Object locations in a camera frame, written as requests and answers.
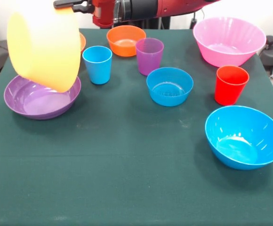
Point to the wide purple bowl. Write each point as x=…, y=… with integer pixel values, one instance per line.
x=33, y=103

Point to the small red-orange bowl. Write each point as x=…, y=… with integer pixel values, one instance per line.
x=122, y=37

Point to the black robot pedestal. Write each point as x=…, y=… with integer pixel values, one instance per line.
x=150, y=24

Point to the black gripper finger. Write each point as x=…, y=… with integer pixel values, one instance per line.
x=83, y=9
x=66, y=3

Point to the purple cup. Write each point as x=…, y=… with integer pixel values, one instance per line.
x=149, y=61

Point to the small blue bowl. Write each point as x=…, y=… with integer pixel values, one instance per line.
x=169, y=84

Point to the wide red-orange bowl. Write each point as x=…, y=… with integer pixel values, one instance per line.
x=82, y=42

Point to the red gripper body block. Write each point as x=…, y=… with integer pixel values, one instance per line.
x=103, y=13

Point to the red cup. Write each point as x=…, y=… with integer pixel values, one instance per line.
x=229, y=89

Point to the large orange bowl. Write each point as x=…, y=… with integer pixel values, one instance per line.
x=47, y=51

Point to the dark green table cloth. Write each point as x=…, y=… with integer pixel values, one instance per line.
x=33, y=176

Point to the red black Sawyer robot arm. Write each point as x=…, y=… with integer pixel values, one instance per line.
x=169, y=8

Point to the blue cup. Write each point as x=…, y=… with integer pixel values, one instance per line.
x=97, y=70

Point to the large pink bowl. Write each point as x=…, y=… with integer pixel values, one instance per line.
x=228, y=44

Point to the large blue bowl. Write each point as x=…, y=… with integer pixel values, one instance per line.
x=242, y=141

